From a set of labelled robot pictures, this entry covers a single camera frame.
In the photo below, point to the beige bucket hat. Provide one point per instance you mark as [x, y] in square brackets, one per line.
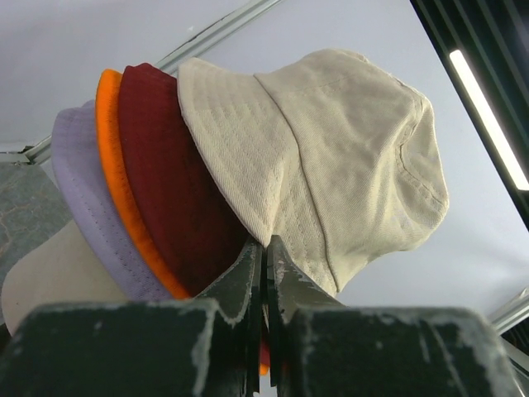
[331, 153]

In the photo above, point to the cream mannequin head stand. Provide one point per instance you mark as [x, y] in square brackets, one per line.
[63, 269]

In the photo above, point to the dark red hat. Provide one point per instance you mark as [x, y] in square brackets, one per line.
[192, 226]

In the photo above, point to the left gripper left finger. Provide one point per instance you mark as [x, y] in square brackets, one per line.
[233, 337]

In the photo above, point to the purple bucket hat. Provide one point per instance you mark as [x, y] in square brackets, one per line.
[78, 171]

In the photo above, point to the ceiling light strips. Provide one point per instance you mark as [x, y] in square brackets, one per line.
[491, 125]

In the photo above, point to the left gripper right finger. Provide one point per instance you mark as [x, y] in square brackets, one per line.
[297, 311]

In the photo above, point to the orange bucket hat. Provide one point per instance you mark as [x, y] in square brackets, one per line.
[109, 146]

